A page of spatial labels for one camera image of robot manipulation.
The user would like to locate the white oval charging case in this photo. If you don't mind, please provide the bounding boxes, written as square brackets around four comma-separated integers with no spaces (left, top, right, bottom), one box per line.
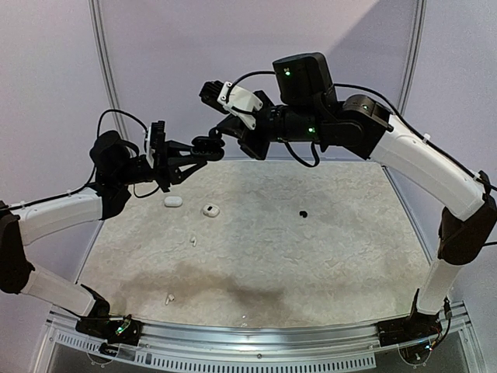
[163,196,183,208]

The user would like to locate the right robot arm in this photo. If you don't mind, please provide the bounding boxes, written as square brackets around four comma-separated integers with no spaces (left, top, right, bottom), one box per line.
[200,52,496,339]

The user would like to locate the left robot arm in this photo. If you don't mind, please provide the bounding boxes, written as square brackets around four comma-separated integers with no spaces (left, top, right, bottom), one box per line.
[1,124,222,337]

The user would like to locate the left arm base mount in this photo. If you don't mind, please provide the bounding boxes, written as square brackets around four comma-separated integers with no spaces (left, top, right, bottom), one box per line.
[75,315,144,346]

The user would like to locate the white open charging case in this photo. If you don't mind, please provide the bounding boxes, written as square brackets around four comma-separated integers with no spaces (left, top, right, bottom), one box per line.
[202,204,221,218]

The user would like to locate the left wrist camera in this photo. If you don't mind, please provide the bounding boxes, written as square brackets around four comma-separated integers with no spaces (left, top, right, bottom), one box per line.
[144,120,166,168]

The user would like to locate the left aluminium corner post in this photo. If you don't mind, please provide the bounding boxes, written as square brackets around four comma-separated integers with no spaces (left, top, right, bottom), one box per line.
[88,0,130,141]

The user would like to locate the aluminium corner post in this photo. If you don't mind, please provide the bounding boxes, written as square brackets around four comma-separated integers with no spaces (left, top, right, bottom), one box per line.
[377,1,426,113]
[88,0,130,141]

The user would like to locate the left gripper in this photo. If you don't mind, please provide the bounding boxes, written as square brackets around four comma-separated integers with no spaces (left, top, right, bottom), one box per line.
[114,140,207,192]

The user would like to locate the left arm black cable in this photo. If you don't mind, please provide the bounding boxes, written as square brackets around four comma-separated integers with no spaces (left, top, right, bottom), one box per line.
[7,109,162,211]

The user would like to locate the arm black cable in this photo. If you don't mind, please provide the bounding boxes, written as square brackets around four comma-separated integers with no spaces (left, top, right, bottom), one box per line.
[228,69,497,249]
[7,109,162,211]

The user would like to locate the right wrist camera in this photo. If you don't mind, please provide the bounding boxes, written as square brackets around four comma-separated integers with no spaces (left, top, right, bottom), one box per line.
[199,81,263,130]

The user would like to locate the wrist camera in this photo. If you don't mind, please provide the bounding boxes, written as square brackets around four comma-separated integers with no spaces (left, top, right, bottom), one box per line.
[199,81,263,130]
[144,120,166,168]

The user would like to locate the right aluminium corner post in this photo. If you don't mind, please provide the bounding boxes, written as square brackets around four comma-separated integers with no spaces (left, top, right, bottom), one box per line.
[377,1,426,113]

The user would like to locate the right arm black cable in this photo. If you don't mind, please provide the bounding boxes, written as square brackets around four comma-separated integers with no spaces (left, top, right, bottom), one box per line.
[228,69,497,249]

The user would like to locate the white stem earbud lower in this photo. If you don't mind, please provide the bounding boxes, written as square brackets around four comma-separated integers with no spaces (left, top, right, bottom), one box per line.
[165,295,175,305]

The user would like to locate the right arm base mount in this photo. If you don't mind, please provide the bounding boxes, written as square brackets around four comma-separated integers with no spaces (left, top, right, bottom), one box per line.
[376,306,442,347]

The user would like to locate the black charging case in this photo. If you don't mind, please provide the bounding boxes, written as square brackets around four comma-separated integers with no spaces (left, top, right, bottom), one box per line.
[191,136,225,162]

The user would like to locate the aluminium front rail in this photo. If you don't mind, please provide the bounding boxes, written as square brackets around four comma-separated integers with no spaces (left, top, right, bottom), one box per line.
[35,302,485,372]

